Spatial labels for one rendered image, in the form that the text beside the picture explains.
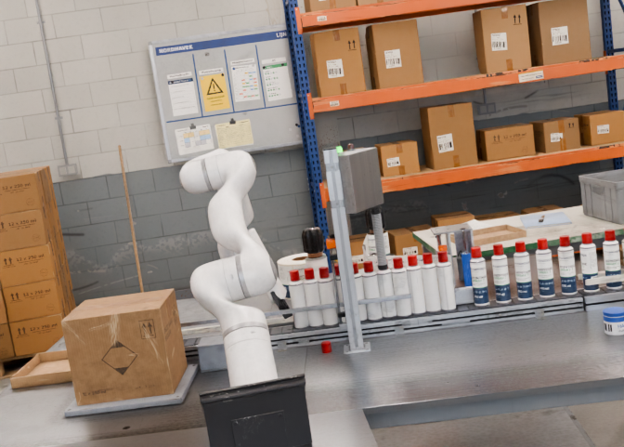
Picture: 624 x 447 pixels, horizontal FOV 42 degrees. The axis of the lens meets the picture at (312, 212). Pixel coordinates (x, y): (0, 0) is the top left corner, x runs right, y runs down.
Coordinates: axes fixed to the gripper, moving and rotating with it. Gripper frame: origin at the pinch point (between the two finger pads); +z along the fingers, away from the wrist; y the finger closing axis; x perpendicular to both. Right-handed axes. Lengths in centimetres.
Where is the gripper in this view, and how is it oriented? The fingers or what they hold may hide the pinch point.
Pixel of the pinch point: (286, 311)
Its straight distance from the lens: 284.6
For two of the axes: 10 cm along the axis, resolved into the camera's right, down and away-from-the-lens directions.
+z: 4.7, 8.8, 1.2
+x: -8.8, 4.6, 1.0
